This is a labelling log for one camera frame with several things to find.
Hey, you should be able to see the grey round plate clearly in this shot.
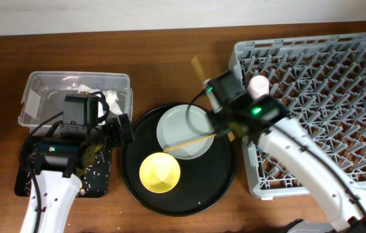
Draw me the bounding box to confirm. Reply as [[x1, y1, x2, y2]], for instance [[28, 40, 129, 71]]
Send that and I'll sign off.
[[156, 104, 214, 160]]

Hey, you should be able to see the white paper napkin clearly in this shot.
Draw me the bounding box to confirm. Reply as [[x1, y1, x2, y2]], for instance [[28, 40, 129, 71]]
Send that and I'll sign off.
[[77, 84, 124, 115]]

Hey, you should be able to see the food scraps and rice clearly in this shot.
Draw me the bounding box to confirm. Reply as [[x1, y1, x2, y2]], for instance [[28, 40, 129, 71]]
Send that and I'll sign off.
[[14, 150, 111, 198]]

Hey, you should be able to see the clear plastic waste bin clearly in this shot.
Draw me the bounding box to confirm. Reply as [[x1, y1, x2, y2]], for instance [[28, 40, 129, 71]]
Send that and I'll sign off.
[[18, 71, 133, 130]]

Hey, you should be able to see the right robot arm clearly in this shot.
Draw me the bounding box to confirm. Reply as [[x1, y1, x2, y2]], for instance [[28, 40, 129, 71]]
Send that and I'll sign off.
[[203, 70, 366, 232]]

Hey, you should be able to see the pink plastic cup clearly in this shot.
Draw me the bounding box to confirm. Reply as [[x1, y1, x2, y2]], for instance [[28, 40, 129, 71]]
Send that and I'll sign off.
[[247, 75, 269, 100]]

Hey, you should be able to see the wooden chopstick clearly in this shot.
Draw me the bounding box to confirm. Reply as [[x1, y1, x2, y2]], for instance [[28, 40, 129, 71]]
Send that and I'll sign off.
[[163, 134, 216, 153], [190, 56, 206, 83]]

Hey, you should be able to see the yellow bowl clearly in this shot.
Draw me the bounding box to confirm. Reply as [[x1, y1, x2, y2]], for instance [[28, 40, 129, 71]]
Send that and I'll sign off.
[[139, 152, 181, 194]]

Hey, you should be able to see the black rectangular tray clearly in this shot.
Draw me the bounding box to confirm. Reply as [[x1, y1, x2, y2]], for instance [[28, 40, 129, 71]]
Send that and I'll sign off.
[[14, 136, 112, 198]]

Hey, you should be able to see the grey plastic dishwasher rack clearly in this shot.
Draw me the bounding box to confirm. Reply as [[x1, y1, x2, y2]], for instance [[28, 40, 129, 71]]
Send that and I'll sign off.
[[229, 32, 366, 188]]

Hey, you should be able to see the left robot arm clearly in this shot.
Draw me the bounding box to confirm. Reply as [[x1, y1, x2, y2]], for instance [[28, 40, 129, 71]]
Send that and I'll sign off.
[[19, 91, 135, 232]]

